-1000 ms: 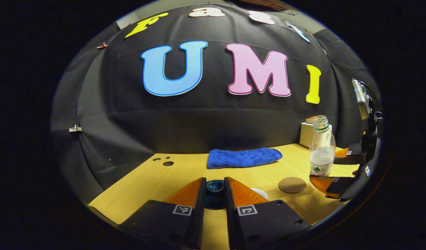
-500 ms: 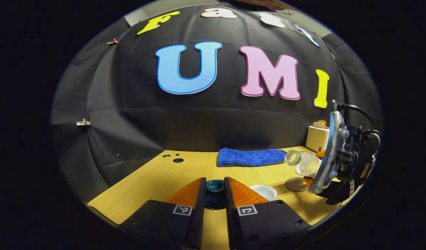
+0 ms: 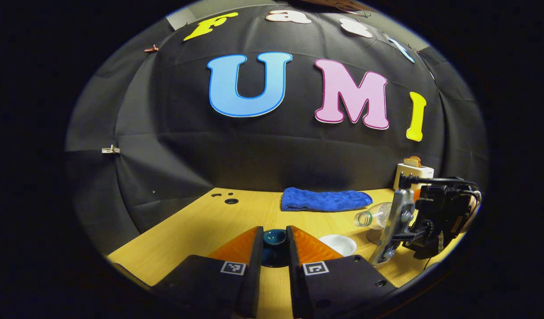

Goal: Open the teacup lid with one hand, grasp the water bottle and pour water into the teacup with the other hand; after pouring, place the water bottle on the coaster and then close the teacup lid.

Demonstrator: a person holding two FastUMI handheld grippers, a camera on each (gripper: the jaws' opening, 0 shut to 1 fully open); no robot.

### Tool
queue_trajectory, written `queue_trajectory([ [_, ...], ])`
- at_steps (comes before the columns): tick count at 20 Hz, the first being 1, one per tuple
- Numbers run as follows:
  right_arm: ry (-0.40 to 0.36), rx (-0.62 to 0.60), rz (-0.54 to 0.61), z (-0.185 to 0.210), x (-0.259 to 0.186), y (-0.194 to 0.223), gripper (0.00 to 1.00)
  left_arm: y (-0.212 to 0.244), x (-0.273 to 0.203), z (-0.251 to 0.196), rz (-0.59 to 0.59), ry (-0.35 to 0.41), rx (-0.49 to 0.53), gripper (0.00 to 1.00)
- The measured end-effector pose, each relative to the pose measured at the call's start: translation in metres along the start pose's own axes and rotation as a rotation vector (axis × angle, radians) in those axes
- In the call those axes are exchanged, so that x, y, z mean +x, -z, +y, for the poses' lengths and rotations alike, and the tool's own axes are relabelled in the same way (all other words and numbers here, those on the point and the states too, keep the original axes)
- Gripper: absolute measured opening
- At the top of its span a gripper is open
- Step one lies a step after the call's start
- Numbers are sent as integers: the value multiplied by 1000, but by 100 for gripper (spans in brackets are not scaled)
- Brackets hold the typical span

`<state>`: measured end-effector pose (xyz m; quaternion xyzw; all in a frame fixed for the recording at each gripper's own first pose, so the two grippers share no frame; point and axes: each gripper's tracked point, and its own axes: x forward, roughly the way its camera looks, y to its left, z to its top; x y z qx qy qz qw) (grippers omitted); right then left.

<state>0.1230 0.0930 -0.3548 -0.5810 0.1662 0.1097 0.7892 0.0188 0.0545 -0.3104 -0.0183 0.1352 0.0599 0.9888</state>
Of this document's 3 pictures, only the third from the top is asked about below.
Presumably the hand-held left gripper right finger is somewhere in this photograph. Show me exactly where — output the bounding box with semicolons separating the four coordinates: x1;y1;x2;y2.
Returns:
286;225;396;319

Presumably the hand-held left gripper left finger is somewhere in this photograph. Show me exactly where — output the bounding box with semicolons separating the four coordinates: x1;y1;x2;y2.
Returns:
152;226;264;319

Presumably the teal teacup lid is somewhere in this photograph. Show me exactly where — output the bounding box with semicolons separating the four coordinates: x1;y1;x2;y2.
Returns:
261;228;290;268

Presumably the white teacup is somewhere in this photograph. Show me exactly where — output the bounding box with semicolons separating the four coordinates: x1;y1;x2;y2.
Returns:
318;234;357;257

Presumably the clear plastic water bottle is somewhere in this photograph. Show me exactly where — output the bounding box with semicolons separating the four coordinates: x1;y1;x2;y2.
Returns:
354;202;394;230

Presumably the round brown coaster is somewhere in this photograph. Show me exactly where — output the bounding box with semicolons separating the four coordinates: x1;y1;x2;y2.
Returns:
366;228;387;245

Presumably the white toaster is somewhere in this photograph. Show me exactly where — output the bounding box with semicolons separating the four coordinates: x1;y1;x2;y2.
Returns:
394;163;434;192

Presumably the blue towel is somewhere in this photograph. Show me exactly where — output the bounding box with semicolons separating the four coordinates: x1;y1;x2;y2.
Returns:
281;187;373;212

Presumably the black backdrop cloth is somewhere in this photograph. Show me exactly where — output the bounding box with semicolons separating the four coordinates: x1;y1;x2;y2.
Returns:
66;2;489;255

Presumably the black cable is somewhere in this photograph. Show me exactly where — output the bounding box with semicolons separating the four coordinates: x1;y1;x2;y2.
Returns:
405;176;481;195

